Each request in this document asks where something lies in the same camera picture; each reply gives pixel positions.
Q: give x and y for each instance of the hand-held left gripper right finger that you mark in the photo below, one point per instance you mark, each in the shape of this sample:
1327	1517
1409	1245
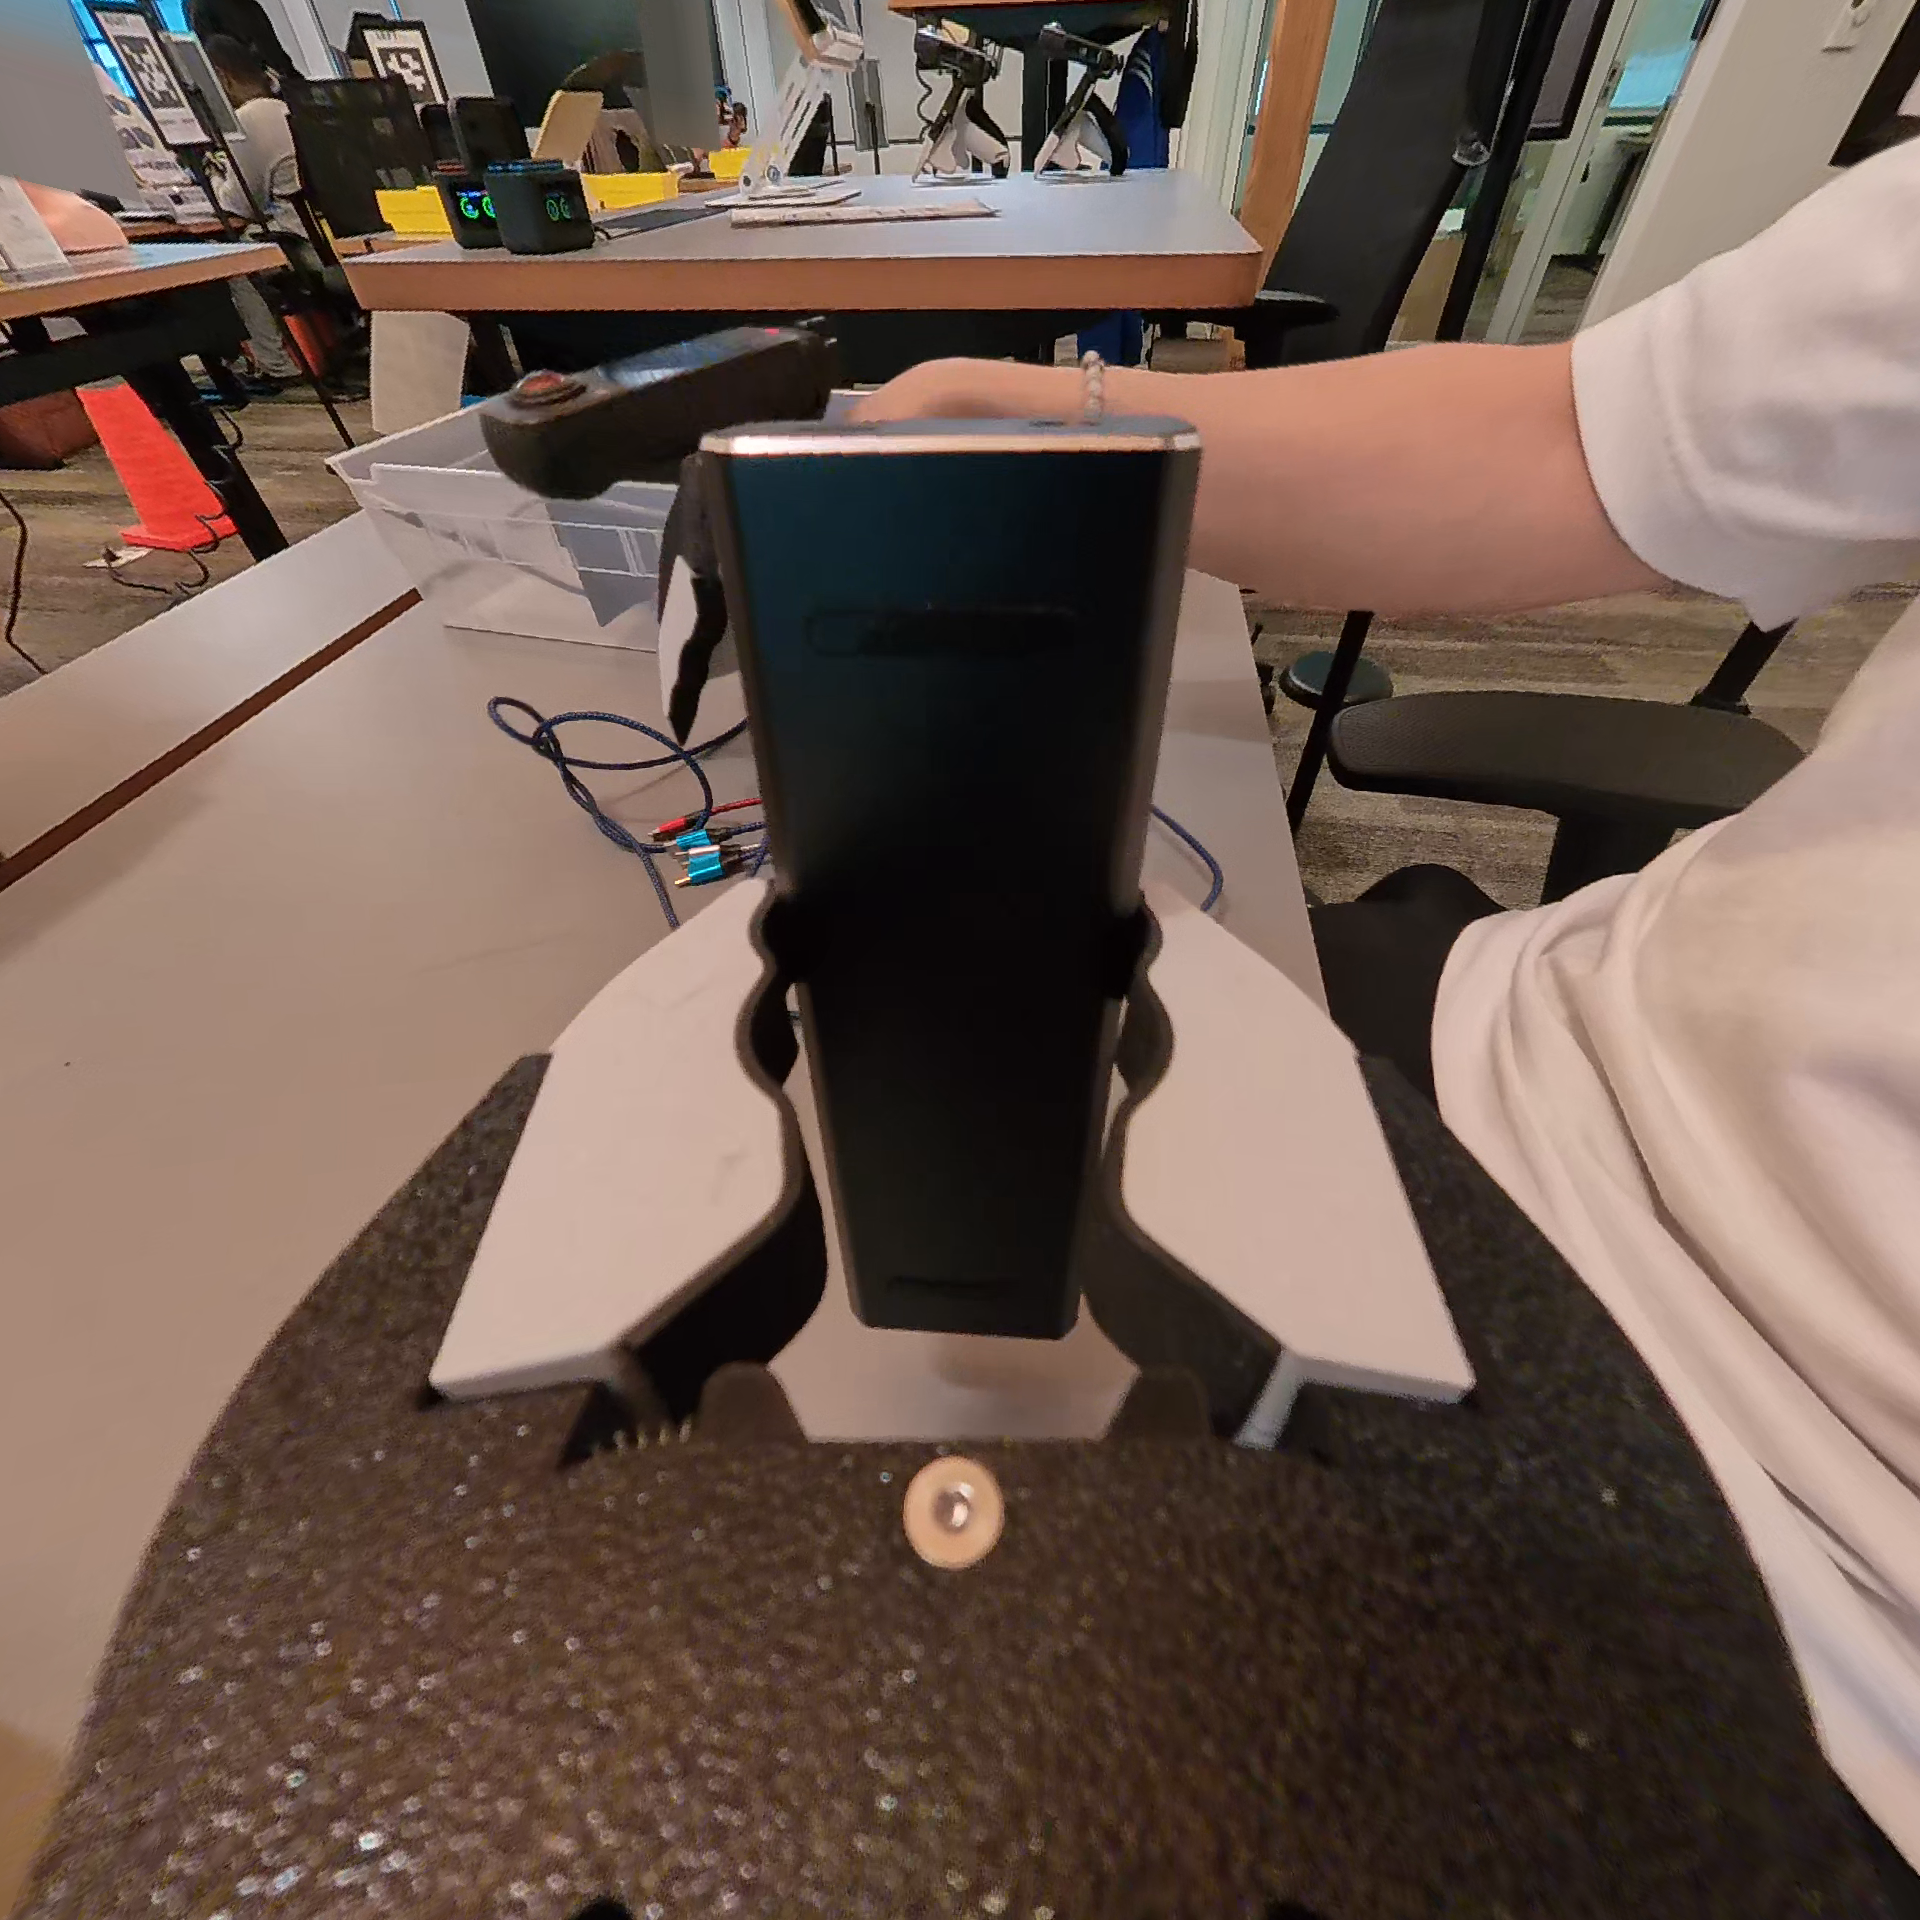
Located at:
1289	1200

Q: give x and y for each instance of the wooden office desk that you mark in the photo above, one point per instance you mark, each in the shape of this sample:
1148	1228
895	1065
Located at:
135	271

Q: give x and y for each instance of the framed marker sign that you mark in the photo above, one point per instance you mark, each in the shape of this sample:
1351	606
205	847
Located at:
405	61
142	66

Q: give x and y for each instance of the clear plastic tray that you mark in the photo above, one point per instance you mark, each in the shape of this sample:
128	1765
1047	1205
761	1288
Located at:
451	511

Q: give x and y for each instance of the person's white shirt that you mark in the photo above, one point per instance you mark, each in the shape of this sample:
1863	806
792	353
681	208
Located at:
1724	1049

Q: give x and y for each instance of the black device with green display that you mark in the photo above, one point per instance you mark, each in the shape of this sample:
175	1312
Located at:
469	194
541	212

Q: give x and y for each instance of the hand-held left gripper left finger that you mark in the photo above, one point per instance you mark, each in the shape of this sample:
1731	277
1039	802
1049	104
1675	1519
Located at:
629	1200

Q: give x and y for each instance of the white label strip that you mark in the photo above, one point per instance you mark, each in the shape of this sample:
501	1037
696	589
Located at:
863	212

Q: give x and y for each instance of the person's right forearm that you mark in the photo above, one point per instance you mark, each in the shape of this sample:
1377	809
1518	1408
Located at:
1350	464

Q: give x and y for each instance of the orange traffic cone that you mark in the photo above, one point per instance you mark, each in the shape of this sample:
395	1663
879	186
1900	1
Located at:
159	480

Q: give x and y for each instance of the grey desk with wooden edge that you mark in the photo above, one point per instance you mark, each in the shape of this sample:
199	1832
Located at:
902	255

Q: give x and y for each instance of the person's right hand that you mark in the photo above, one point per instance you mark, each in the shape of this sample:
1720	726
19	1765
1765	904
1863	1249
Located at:
975	393

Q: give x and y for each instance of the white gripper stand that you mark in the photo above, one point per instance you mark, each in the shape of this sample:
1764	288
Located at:
1080	129
960	120
803	106

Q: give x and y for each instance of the black printed usb hub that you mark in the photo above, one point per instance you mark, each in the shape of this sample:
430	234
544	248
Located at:
944	750

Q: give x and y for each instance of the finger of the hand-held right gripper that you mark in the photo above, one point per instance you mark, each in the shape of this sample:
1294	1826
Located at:
693	630

